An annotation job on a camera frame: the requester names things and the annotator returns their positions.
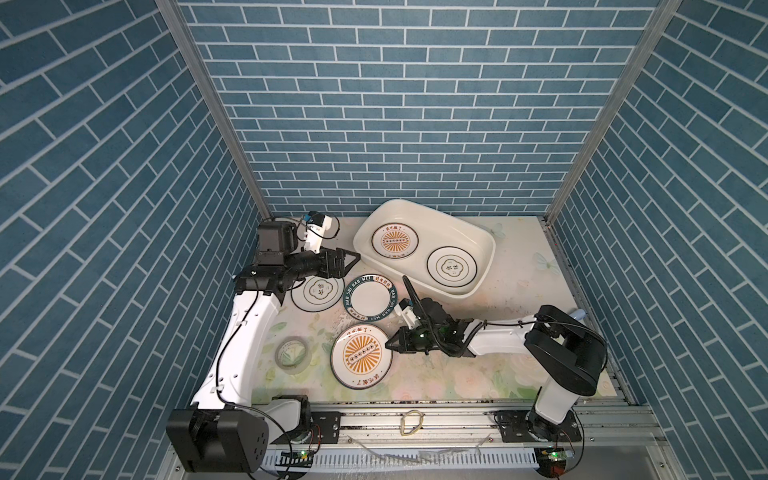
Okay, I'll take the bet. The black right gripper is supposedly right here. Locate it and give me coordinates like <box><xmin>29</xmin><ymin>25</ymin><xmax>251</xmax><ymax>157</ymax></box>
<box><xmin>381</xmin><ymin>325</ymin><xmax>443</xmax><ymax>354</ymax></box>

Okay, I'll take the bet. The orange sunburst plate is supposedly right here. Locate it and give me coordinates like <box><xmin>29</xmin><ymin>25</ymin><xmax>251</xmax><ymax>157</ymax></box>
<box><xmin>330</xmin><ymin>324</ymin><xmax>393</xmax><ymax>390</ymax></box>
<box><xmin>371</xmin><ymin>222</ymin><xmax>419</xmax><ymax>259</ymax></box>

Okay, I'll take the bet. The white clover plate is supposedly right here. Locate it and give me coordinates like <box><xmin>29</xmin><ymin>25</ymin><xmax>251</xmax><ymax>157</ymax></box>
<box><xmin>426</xmin><ymin>246</ymin><xmax>478</xmax><ymax>288</ymax></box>
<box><xmin>291</xmin><ymin>276</ymin><xmax>346</xmax><ymax>313</ymax></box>

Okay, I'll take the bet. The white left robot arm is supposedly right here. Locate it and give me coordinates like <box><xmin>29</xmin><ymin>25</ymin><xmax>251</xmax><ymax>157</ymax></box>
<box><xmin>166</xmin><ymin>211</ymin><xmax>360</xmax><ymax>475</ymax></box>

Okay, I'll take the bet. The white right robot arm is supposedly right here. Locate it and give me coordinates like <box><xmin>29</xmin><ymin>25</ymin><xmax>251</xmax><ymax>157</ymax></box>
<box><xmin>385</xmin><ymin>298</ymin><xmax>607</xmax><ymax>442</ymax></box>

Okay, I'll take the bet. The white plastic bin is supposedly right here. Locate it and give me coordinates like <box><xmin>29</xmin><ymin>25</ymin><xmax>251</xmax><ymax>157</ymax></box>
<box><xmin>353</xmin><ymin>199</ymin><xmax>496</xmax><ymax>301</ymax></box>

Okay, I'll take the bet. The green rim plate left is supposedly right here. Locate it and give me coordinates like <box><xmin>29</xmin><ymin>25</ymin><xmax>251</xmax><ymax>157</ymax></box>
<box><xmin>342</xmin><ymin>274</ymin><xmax>398</xmax><ymax>322</ymax></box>

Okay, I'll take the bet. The beige rubber band loop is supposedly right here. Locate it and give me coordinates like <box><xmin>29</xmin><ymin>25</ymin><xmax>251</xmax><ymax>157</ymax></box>
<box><xmin>399</xmin><ymin>409</ymin><xmax>425</xmax><ymax>437</ymax></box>

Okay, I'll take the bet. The clear tape roll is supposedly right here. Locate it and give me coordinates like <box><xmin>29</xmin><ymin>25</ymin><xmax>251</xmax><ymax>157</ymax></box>
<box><xmin>275</xmin><ymin>337</ymin><xmax>312</xmax><ymax>375</ymax></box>

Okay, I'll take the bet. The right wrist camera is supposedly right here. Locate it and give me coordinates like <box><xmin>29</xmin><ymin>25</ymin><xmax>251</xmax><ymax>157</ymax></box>
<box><xmin>395</xmin><ymin>299</ymin><xmax>421</xmax><ymax>329</ymax></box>

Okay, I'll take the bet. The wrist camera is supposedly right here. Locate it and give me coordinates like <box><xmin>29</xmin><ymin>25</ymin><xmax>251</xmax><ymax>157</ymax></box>
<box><xmin>395</xmin><ymin>299</ymin><xmax>421</xmax><ymax>329</ymax></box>
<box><xmin>301</xmin><ymin>211</ymin><xmax>340</xmax><ymax>253</ymax></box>

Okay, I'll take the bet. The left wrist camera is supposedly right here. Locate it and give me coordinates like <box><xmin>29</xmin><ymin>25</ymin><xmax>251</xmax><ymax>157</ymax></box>
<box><xmin>301</xmin><ymin>211</ymin><xmax>340</xmax><ymax>253</ymax></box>

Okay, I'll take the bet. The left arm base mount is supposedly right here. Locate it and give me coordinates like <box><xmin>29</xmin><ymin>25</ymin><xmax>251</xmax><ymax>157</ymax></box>
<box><xmin>267</xmin><ymin>411</ymin><xmax>342</xmax><ymax>446</ymax></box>

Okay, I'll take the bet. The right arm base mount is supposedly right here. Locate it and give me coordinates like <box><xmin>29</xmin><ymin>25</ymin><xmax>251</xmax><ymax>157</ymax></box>
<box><xmin>492</xmin><ymin>409</ymin><xmax>583</xmax><ymax>443</ymax></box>

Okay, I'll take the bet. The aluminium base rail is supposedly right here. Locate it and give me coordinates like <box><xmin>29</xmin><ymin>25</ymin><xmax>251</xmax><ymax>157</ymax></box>
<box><xmin>167</xmin><ymin>403</ymin><xmax>673</xmax><ymax>451</ymax></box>

